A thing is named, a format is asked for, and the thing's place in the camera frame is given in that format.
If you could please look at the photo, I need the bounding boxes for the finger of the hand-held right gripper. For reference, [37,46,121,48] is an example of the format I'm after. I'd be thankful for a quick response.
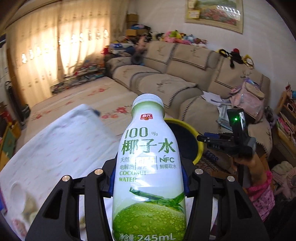
[196,135,232,145]
[203,132,232,138]

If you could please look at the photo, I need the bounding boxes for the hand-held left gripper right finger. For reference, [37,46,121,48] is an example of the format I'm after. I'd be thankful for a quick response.
[181,158,271,241]

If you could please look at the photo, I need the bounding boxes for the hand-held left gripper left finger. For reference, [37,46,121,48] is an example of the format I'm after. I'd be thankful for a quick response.
[25,152,119,241]

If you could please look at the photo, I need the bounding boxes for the yellow rimmed black trash bin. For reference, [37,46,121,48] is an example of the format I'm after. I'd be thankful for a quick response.
[164,118,204,166]

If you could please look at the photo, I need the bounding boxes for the green white coconut water bottle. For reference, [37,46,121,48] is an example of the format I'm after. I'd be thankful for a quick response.
[112,94,187,241]

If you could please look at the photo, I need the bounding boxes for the person's right forearm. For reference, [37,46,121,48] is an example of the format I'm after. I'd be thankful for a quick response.
[245,169,276,222]

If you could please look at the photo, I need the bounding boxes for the person's right hand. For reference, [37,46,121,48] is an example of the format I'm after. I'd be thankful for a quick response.
[235,158,267,186]

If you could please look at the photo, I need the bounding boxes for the pile of papers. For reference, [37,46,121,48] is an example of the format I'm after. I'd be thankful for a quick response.
[201,91,232,128]

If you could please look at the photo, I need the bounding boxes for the pink backpack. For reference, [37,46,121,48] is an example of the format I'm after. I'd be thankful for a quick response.
[231,77,265,124]

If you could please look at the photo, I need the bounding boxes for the wooden toy shelf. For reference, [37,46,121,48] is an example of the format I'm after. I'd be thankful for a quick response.
[275,81,296,154]

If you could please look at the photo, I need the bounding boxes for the white speckled table cloth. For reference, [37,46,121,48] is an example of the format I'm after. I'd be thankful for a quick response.
[0,104,130,241]

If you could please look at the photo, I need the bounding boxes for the beige sectional sofa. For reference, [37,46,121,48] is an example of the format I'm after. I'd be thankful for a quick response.
[105,40,274,164]

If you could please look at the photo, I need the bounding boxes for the yellow black plush toy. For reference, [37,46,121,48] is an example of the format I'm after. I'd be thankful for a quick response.
[216,47,255,69]

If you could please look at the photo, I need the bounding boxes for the floral cream mattress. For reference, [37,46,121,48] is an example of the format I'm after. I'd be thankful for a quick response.
[17,76,167,144]

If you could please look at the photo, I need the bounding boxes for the row of colourful plush toys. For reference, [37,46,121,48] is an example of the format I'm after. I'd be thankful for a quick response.
[148,30,208,47]

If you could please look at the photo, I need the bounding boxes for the dark grey round cushion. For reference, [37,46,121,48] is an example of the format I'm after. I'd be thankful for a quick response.
[130,53,144,66]

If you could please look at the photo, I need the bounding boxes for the cluttered low glass table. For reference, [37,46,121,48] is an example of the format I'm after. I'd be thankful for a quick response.
[51,60,110,93]

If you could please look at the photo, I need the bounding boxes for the pink plush doll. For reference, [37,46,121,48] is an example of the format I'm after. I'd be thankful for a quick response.
[136,37,149,54]

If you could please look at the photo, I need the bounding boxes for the black tower appliance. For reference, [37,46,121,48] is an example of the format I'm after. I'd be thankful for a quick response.
[5,82,31,121]

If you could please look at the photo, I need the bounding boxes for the blue white box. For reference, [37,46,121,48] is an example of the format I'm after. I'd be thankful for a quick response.
[108,42,130,55]

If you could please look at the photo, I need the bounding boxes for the stack of cardboard boxes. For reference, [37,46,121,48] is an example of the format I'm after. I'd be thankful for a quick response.
[126,14,139,30]

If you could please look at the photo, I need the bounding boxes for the cream patterned curtain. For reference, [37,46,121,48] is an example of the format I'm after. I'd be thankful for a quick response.
[7,0,139,107]

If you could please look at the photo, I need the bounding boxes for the framed landscape wall picture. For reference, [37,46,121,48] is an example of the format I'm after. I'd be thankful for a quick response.
[184,0,245,35]

